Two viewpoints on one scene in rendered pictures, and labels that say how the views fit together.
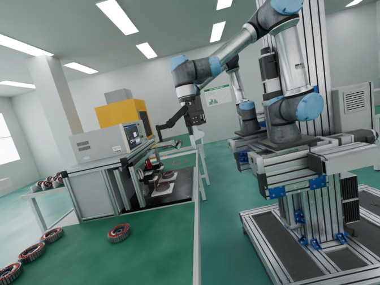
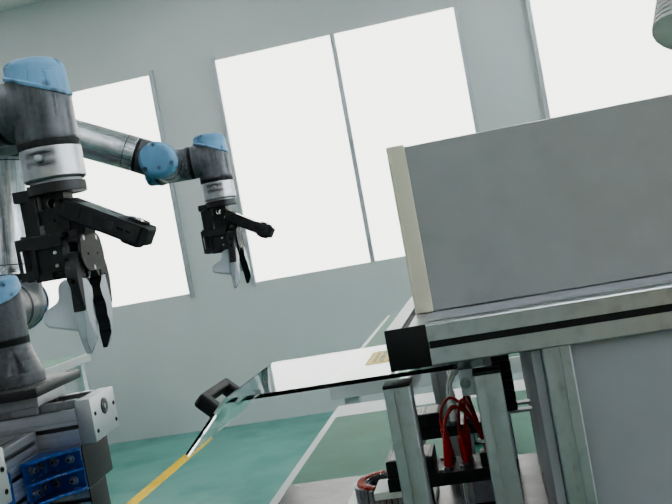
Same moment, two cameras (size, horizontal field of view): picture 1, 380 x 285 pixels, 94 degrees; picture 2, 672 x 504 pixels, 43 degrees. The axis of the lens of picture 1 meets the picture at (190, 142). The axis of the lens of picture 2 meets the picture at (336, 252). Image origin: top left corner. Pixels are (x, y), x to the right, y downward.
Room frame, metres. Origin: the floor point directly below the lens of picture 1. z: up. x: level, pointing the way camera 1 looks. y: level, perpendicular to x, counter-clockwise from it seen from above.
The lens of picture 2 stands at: (2.65, 0.38, 1.23)
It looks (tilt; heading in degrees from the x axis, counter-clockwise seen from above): 1 degrees down; 185
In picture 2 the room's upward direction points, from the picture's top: 10 degrees counter-clockwise
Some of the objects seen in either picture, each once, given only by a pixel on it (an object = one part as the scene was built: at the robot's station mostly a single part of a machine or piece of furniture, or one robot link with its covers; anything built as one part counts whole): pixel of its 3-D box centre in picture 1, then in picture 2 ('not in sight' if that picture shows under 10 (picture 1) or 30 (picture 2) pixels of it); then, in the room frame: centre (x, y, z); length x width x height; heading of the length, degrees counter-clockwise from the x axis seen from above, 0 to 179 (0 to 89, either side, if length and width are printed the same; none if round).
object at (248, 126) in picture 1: (250, 124); not in sight; (1.42, -0.51, 1.09); 0.15 x 0.15 x 0.10
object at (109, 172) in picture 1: (132, 172); (537, 413); (1.40, 0.52, 0.92); 0.66 x 0.01 x 0.30; 175
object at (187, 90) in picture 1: (185, 92); (218, 192); (0.73, -0.03, 1.37); 0.08 x 0.08 x 0.05
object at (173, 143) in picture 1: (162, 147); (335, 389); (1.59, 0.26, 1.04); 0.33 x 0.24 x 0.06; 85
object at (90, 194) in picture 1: (92, 196); not in sight; (1.09, 0.69, 0.91); 0.28 x 0.03 x 0.32; 85
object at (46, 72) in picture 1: (66, 125); not in sight; (4.69, 3.01, 1.65); 0.50 x 0.45 x 3.30; 85
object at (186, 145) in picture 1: (180, 157); not in sight; (3.77, 0.27, 0.37); 1.85 x 1.10 x 0.75; 175
